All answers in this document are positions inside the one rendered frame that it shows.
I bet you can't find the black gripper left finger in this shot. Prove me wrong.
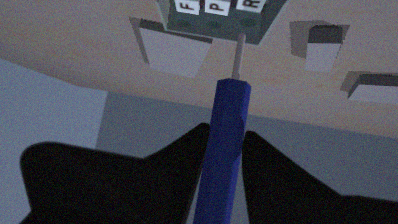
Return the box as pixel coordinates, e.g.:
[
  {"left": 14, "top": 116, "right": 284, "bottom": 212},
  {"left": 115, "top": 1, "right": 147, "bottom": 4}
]
[{"left": 20, "top": 123, "right": 210, "bottom": 224}]

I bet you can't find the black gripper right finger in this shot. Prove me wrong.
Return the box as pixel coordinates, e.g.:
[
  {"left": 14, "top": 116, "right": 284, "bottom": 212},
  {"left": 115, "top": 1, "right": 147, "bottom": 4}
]
[{"left": 242, "top": 131, "right": 398, "bottom": 224}]

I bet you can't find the blue stylus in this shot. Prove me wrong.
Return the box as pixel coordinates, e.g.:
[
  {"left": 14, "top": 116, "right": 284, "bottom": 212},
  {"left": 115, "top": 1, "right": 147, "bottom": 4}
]
[{"left": 193, "top": 33, "right": 251, "bottom": 224}]

